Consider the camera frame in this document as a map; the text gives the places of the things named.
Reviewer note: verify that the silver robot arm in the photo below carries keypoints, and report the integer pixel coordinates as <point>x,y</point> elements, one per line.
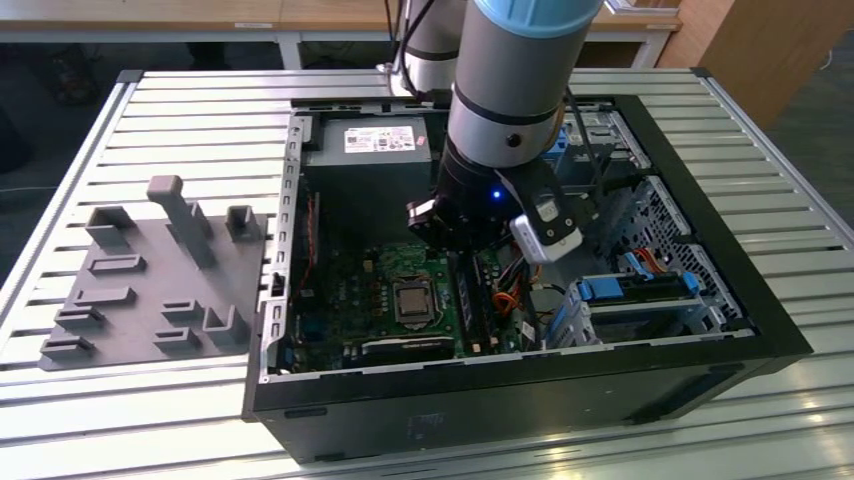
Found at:
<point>514,75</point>

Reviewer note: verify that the black RAM slot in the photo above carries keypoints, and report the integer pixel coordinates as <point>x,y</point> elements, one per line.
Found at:
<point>461,295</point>

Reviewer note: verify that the grey power supply unit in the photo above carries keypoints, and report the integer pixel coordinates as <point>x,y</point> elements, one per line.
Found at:
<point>367,200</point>

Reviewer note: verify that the green motherboard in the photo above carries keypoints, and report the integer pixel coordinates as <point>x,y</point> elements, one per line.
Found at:
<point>401,260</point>

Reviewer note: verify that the silver CPU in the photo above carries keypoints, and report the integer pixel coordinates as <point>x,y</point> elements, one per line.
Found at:
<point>414,302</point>

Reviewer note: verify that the metal optical drive cage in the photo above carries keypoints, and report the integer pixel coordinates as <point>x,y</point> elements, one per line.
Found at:
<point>621,150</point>

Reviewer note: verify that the blue disk carrier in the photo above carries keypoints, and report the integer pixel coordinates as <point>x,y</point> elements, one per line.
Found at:
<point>557,325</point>
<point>601,290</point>

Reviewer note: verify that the black graphics card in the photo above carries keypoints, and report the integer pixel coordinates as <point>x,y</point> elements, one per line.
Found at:
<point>407,347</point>

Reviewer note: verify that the metal disk bay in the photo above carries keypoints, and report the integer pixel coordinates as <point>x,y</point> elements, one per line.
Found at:
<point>668,315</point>

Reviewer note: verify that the black open PC case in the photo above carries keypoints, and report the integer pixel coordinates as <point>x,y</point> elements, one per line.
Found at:
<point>534,410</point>

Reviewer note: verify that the grey parts rack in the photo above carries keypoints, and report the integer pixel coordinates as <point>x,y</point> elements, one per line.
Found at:
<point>147,300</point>

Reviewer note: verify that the wooden cabinet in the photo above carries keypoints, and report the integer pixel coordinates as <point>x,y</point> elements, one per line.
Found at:
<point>768,50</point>

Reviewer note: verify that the wooden top desk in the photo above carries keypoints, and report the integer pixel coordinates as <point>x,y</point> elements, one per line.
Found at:
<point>167,12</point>

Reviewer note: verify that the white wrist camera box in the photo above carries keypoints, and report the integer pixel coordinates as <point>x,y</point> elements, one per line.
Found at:
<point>548,250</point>

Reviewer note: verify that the blue plastic drive bracket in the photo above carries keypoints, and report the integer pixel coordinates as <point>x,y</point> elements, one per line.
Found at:
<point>560,145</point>

